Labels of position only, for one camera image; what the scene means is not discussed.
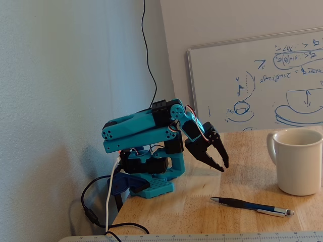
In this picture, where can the whiteboard with blue writing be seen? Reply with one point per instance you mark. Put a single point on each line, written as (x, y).
(222, 75)

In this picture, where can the white ceramic mug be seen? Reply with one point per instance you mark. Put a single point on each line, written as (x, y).
(297, 166)

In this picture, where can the grey cutting mat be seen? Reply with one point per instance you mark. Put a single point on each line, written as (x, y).
(202, 237)

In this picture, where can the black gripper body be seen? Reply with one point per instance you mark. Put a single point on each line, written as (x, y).
(199, 146)

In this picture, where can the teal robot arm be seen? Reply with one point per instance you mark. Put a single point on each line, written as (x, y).
(131, 126)

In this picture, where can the blue table clamp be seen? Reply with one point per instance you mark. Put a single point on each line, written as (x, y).
(121, 182)

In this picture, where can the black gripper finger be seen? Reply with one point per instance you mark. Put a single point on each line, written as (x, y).
(210, 161)
(220, 151)

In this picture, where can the dark blue pen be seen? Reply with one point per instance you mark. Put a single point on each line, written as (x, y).
(242, 203)

